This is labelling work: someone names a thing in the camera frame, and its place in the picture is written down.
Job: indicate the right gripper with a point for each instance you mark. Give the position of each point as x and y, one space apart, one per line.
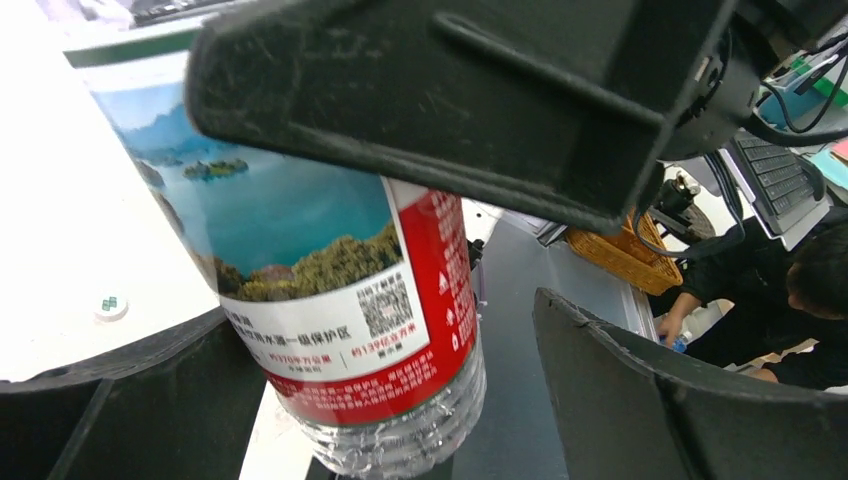
760 38

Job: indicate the black computer keyboard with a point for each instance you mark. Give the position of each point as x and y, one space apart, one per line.
787 192

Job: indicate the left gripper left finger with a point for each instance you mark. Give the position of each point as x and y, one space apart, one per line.
178 404

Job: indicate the white printed bottle cap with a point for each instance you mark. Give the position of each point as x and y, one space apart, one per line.
109 307

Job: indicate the woven wicker basket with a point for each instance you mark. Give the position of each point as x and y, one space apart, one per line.
625 256

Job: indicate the person in black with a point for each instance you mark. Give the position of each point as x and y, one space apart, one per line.
787 302

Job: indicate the red-cap water bottle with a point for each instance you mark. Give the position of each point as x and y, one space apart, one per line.
351 291

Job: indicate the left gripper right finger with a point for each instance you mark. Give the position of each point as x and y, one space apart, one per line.
628 408

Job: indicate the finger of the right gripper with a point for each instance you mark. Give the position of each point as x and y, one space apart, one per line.
557 109

